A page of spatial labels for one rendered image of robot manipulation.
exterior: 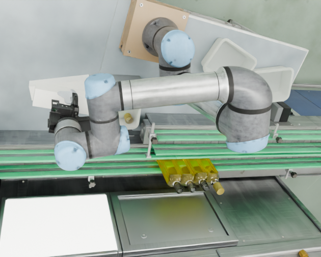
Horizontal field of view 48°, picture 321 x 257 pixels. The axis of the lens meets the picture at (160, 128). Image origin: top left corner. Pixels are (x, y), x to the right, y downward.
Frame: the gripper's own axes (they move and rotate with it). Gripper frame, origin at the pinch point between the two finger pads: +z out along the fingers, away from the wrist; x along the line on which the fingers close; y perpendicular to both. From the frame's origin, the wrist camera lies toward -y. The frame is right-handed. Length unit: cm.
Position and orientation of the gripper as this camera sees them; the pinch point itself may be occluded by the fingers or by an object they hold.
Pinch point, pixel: (71, 101)
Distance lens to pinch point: 123.4
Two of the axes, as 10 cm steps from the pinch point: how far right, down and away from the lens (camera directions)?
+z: -2.6, -4.9, 8.3
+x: -3.0, 8.6, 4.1
